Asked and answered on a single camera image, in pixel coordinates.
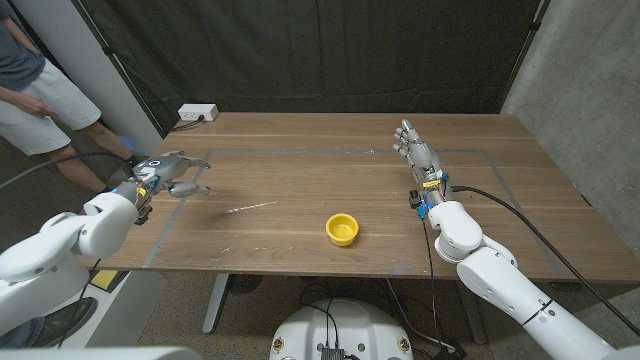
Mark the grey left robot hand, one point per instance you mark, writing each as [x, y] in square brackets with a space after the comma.
[165, 167]

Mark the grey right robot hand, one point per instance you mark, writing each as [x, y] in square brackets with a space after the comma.
[420, 152]

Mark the clear plastic pipette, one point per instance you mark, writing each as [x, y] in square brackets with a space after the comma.
[250, 207]

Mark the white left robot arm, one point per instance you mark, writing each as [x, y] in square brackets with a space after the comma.
[45, 260]

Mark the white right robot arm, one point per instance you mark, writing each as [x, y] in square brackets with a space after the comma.
[500, 285]

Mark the yellow plastic cup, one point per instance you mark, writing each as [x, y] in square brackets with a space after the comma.
[342, 231]

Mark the small blue object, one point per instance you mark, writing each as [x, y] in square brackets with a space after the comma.
[126, 144]

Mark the white power strip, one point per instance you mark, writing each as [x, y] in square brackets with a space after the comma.
[198, 112]

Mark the black backdrop stand pole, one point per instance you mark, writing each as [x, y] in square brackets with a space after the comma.
[532, 30]
[107, 52]

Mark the black fabric backdrop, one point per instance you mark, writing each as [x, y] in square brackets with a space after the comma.
[325, 55]

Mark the person in white shorts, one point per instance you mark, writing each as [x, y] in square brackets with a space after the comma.
[45, 100]

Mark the dark round grille object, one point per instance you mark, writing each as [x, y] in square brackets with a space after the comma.
[245, 283]

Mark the grey metal table leg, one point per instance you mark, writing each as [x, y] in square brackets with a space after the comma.
[216, 302]
[472, 315]

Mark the black shoe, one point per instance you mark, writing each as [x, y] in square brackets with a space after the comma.
[65, 320]

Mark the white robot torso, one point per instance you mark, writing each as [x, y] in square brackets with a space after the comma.
[345, 327]

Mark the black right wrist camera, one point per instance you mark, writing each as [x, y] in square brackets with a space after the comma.
[414, 199]

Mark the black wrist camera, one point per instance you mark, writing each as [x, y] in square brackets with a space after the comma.
[414, 199]
[144, 215]

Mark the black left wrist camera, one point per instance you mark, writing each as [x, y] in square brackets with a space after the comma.
[144, 215]

